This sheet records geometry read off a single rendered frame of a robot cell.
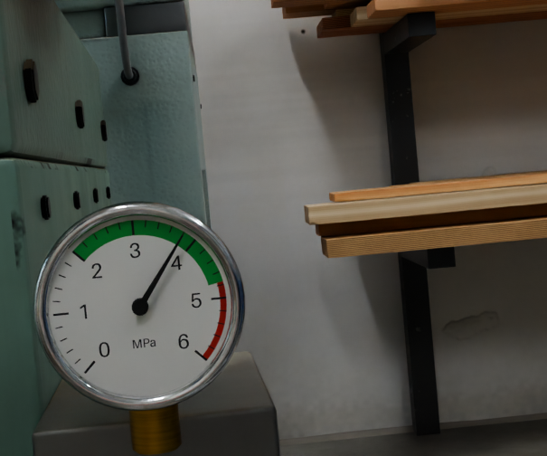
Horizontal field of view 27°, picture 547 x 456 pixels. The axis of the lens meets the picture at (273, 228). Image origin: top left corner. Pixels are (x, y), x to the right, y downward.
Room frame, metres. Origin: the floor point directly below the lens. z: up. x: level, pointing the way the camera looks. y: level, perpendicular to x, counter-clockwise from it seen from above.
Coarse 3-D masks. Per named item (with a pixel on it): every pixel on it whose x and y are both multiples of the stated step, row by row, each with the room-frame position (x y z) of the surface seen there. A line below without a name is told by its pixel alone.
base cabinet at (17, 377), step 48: (0, 192) 0.40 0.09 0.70; (48, 192) 0.49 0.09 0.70; (96, 192) 0.75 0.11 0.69; (0, 240) 0.40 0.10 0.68; (48, 240) 0.47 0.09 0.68; (0, 288) 0.40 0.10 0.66; (0, 336) 0.40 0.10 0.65; (0, 384) 0.40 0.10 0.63; (48, 384) 0.42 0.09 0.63; (0, 432) 0.40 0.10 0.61
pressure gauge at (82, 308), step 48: (96, 240) 0.34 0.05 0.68; (144, 240) 0.34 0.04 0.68; (192, 240) 0.34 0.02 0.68; (48, 288) 0.33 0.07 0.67; (96, 288) 0.34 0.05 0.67; (144, 288) 0.34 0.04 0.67; (192, 288) 0.34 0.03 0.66; (240, 288) 0.34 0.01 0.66; (48, 336) 0.33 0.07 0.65; (96, 336) 0.34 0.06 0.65; (144, 336) 0.34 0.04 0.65; (192, 336) 0.34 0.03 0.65; (96, 384) 0.34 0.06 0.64; (144, 384) 0.34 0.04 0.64; (192, 384) 0.34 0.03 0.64; (144, 432) 0.36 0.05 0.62
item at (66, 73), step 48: (0, 0) 0.40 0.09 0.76; (48, 0) 0.57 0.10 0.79; (0, 48) 0.40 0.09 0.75; (48, 48) 0.55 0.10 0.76; (0, 96) 0.40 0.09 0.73; (48, 96) 0.53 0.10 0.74; (96, 96) 0.89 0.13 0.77; (0, 144) 0.40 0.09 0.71; (48, 144) 0.50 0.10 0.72; (96, 144) 0.84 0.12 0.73
